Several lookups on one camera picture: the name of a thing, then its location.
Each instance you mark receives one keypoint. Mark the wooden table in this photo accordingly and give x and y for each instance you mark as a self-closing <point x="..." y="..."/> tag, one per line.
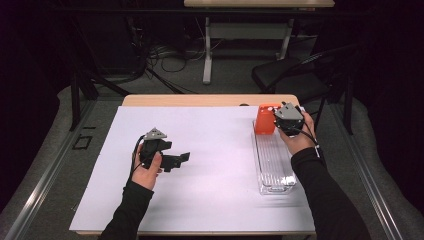
<point x="200" y="100"/>

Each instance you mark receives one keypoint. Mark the person's left hand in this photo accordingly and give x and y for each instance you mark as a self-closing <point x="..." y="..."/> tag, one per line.
<point x="145" y="176"/>

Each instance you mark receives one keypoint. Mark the black metal stand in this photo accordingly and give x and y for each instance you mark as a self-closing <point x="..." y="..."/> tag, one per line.
<point x="75" y="100"/>
<point x="348" y="100"/>

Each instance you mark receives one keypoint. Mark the metal floor rail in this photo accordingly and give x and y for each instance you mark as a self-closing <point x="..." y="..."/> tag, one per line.
<point x="50" y="166"/>
<point x="373" y="186"/>

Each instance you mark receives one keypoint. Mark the dark equipment cabinet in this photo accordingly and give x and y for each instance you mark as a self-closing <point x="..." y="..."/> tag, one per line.
<point x="110" y="46"/>

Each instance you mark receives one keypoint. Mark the black horizontal frame bar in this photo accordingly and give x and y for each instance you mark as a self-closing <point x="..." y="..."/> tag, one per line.
<point x="133" y="11"/>

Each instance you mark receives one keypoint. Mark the person's right hand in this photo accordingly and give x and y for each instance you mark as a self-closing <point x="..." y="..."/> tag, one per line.
<point x="301" y="141"/>

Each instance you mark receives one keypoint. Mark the white table mat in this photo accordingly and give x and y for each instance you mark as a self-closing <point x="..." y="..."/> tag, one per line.
<point x="216" y="166"/>

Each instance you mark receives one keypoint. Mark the clear plastic packaging tray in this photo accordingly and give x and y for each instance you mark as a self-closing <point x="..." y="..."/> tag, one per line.
<point x="273" y="160"/>

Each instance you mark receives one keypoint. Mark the orange phone case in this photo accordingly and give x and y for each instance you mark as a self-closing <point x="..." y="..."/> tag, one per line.
<point x="265" y="121"/>

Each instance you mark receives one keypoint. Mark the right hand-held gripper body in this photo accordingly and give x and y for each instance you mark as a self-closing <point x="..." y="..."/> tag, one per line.
<point x="290" y="116"/>

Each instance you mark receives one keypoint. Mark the white-legged desk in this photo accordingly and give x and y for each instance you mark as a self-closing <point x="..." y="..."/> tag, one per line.
<point x="207" y="66"/>

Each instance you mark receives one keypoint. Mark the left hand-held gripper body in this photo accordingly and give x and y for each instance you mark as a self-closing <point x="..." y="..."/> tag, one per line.
<point x="150" y="146"/>

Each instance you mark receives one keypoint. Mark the black folding chair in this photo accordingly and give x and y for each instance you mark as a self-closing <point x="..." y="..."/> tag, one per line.
<point x="290" y="78"/>

